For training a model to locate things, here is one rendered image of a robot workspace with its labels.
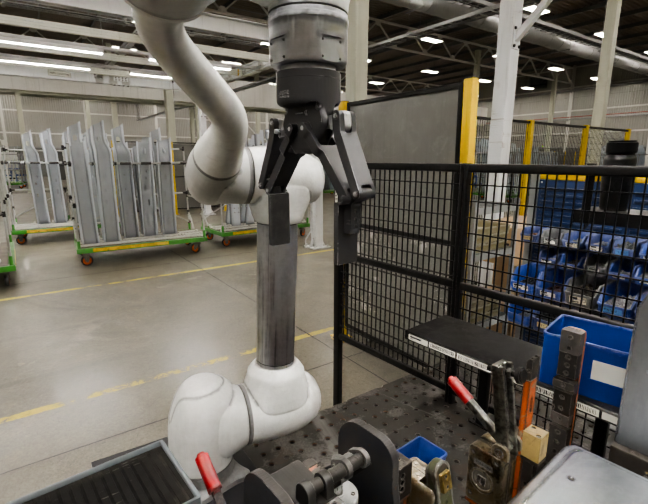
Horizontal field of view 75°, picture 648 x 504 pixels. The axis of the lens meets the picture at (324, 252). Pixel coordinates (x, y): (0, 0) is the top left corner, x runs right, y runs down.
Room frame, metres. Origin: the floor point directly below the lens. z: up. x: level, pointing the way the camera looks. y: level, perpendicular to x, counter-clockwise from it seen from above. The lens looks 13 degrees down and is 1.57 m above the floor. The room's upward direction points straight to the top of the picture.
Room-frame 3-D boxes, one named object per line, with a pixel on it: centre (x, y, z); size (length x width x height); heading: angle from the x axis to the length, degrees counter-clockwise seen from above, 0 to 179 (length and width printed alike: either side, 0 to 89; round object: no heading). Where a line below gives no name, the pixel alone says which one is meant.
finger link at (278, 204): (0.57, 0.06, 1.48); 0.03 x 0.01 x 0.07; 129
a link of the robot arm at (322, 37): (0.52, 0.02, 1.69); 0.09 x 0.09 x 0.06
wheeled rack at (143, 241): (6.87, 3.03, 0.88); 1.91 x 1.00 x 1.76; 122
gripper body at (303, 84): (0.52, 0.02, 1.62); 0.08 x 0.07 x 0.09; 39
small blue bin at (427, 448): (1.00, -0.26, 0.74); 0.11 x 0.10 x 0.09; 129
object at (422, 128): (2.99, -0.50, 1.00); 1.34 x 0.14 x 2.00; 35
